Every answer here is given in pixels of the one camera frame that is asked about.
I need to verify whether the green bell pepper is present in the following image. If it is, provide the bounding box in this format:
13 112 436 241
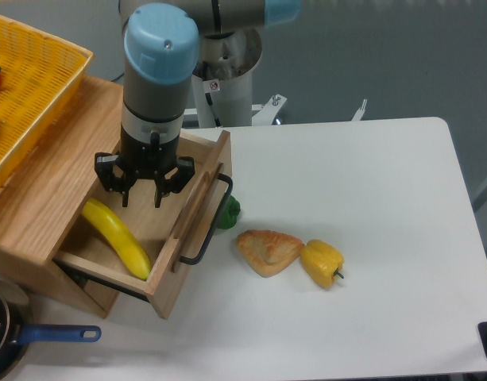
217 195 241 229

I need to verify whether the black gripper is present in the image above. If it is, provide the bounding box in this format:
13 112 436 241
95 128 195 208

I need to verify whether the blue handled black pan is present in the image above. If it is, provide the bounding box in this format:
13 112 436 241
0 280 102 379

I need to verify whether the wooden drawer cabinet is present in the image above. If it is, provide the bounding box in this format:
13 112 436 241
0 75 159 320

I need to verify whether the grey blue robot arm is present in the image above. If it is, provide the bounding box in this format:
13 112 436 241
95 1 302 201

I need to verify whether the triangular baked pastry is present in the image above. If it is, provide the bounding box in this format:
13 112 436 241
236 229 304 278

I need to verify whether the black metal drawer handle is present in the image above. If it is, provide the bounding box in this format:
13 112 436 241
179 173 234 266

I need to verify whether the yellow bell pepper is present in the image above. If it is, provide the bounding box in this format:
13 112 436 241
300 240 345 289

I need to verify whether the open wooden top drawer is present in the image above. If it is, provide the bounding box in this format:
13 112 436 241
54 129 232 318

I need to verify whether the yellow banana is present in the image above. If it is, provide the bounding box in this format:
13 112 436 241
81 198 152 280

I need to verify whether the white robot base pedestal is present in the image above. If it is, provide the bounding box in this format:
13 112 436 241
185 29 288 129

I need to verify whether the yellow plastic basket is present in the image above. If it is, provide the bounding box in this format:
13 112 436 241
0 15 93 188

